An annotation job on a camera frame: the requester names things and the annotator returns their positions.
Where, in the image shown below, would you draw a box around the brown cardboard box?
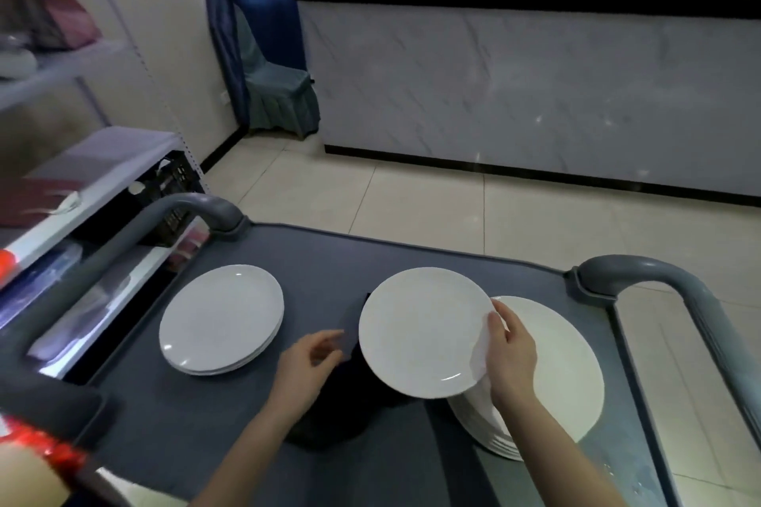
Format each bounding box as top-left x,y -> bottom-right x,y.
0,440 -> 72,507

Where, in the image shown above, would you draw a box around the marble bar counter black top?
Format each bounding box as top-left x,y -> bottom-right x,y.
294,0 -> 761,208

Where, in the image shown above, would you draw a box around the dark blue cleaning cloth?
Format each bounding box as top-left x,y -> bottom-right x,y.
285,310 -> 411,452

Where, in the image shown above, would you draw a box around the white round plate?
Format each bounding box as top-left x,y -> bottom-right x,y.
358,267 -> 496,399

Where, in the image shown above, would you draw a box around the person's left forearm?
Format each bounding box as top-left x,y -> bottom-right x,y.
189,399 -> 310,507

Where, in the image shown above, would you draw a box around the chair with grey-green cover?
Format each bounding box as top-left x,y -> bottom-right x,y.
235,7 -> 321,139

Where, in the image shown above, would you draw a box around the clear container blue lid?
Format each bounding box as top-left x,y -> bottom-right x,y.
0,242 -> 84,330

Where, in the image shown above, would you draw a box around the person's left hand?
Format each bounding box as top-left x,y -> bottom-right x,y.
273,329 -> 346,425

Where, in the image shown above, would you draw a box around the black plastic crate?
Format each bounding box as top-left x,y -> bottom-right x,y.
133,151 -> 206,246

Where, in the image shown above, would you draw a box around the white metal shelf rack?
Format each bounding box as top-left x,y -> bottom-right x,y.
0,0 -> 209,383

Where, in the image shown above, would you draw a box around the person's right forearm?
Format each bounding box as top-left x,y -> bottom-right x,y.
493,387 -> 631,507

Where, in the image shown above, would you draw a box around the pink bag white handles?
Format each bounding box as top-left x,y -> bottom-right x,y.
169,221 -> 212,273

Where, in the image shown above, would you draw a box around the grey service cart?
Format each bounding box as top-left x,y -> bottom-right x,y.
0,193 -> 761,507

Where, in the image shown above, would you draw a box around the stack of white plates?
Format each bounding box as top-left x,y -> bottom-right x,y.
159,264 -> 285,377
446,295 -> 606,462

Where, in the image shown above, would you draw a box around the person's right hand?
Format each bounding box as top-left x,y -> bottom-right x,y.
484,298 -> 539,406

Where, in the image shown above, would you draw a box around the white bowl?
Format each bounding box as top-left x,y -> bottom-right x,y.
0,48 -> 40,80

